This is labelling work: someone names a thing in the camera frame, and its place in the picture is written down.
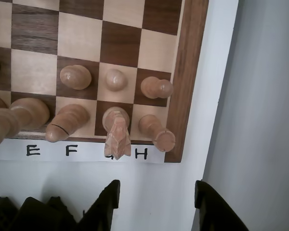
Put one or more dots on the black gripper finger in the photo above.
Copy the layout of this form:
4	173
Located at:
216	211
106	207

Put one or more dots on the light wooden knight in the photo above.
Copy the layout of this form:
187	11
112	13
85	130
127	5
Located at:
116	134

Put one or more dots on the white letter label strip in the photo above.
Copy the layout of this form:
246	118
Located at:
50	151

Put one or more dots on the light wooden rook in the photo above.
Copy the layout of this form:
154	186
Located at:
156	131

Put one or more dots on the light wooden bishop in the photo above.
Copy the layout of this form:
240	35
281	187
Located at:
67	120

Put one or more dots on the light wooden king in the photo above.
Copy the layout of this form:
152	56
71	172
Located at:
26	115

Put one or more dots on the light wooden pawn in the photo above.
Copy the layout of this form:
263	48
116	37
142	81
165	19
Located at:
154	87
74	77
114	80

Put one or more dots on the wooden chess board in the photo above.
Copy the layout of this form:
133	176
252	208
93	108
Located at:
183	72

